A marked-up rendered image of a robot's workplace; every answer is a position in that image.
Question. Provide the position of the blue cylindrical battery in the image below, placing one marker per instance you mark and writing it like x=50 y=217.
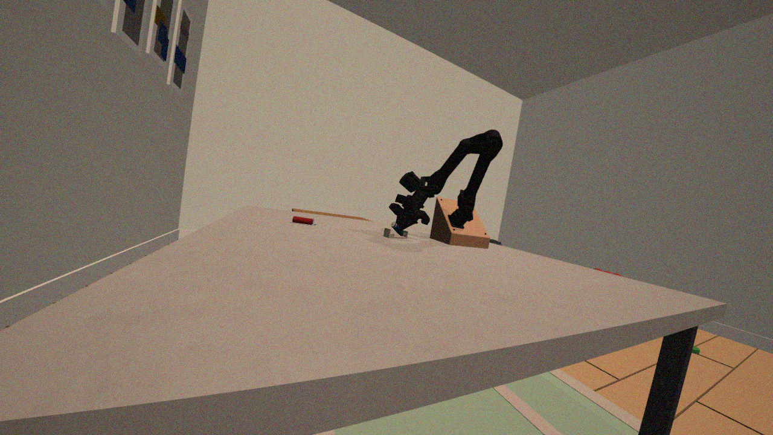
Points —
x=396 y=227

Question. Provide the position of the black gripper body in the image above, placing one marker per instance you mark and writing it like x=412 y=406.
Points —
x=415 y=212

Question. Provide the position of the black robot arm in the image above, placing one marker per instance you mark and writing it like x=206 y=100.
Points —
x=487 y=145

